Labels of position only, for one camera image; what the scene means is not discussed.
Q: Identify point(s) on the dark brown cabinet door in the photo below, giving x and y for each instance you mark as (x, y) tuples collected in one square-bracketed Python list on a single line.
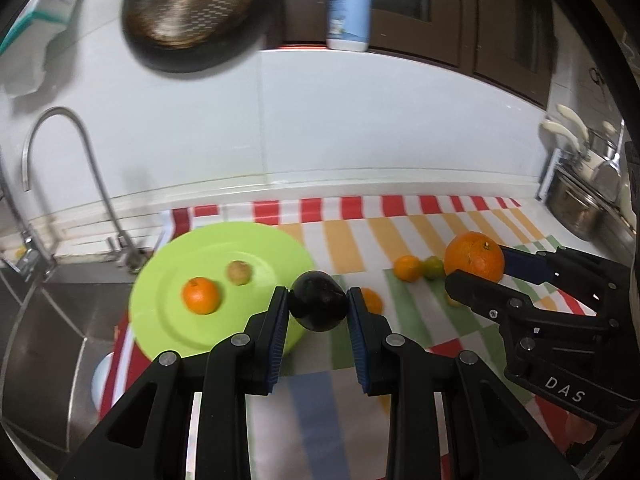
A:
[(500, 35), (440, 10)]

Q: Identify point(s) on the large orange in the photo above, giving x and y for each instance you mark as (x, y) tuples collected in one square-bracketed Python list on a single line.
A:
[(472, 262)]

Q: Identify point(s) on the steel sink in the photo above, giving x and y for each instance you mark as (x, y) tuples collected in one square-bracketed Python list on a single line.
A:
[(50, 340)]

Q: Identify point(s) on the steel utensil rack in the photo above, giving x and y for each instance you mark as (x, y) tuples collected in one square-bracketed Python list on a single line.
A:
[(610, 170)]

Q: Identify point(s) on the striped checked tablecloth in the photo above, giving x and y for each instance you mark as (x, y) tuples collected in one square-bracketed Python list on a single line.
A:
[(350, 240)]

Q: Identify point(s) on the small brown fruit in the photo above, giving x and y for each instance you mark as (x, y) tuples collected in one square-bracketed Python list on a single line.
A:
[(240, 272)]

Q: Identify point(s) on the white and blue bottle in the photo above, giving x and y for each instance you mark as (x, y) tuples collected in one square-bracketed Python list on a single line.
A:
[(347, 10)]

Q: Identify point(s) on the small yellow-green citrus fruit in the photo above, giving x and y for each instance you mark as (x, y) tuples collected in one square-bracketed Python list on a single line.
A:
[(433, 267), (453, 301)]

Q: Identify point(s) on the steel pot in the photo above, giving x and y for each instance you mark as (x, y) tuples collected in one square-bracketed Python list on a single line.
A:
[(575, 205)]

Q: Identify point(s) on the white plastic bag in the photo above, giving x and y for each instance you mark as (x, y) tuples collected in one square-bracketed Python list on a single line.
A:
[(35, 70)]

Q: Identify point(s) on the green plate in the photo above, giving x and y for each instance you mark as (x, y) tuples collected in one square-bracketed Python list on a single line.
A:
[(170, 320)]

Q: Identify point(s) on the tangerine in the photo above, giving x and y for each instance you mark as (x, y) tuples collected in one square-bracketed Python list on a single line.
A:
[(406, 267), (375, 302), (201, 296)]

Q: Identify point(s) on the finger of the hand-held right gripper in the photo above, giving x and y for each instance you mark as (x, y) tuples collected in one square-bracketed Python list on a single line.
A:
[(475, 292), (525, 265)]

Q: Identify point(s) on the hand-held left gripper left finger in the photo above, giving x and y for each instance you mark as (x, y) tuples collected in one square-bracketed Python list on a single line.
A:
[(279, 330)]

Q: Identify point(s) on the black frying pan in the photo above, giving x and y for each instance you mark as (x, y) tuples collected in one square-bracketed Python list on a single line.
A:
[(190, 5)]

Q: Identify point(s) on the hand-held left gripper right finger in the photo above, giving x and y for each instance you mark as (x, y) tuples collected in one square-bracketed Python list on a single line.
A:
[(357, 330)]

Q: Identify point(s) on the curved steel faucet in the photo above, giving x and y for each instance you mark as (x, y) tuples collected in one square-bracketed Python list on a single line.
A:
[(95, 160)]

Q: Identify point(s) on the dark purple plum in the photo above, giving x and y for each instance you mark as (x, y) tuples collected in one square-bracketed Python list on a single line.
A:
[(317, 305)]

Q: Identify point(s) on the white bowl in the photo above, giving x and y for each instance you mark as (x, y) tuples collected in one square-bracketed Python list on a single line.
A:
[(102, 377)]

